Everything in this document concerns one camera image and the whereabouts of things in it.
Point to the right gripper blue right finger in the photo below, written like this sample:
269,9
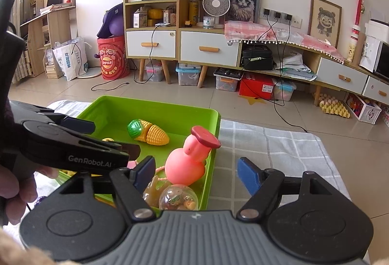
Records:
250,175

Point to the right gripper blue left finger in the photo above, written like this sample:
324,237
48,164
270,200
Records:
143,173

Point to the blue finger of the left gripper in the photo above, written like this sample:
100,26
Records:
79,125
133,150

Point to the toy corn cob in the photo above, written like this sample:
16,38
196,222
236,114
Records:
143,131

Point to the pink clear capsule ball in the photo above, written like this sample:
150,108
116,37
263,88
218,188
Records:
178,197

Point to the pink rubber pig toy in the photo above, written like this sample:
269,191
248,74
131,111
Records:
186,165

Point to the pink rectangular block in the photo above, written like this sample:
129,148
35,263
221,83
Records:
131,164

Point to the person left hand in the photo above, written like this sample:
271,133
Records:
18,186

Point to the yellow toy cup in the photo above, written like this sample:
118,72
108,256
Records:
108,140

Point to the green plastic bin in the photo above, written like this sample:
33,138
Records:
111,115

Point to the purple toy grapes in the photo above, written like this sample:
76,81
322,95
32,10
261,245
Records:
39,200

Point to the red printed bucket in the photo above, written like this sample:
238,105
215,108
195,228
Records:
113,61

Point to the white shopping bag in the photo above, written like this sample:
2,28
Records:
71,57

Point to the red box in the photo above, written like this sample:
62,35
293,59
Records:
256,86

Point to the clear storage box blue lid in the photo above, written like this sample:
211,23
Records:
188,75

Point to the yellow egg tray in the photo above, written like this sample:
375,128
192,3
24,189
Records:
333,106

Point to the purple plush toy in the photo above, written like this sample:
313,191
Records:
113,23

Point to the black bag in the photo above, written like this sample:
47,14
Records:
257,57

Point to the wooden sideboard with drawers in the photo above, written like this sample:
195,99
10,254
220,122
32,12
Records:
209,47

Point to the wooden desk shelf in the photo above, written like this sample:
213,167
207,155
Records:
49,22

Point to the wooden shelf cabinet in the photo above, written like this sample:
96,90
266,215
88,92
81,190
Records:
152,31

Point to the pink table runner cloth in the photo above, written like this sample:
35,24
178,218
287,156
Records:
239,31

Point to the small white desk fan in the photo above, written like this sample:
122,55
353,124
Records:
216,9

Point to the black microwave oven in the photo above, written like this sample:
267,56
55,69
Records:
381,66

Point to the framed cartoon girl picture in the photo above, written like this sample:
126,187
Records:
325,21

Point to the framed cat picture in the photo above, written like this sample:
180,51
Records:
244,10

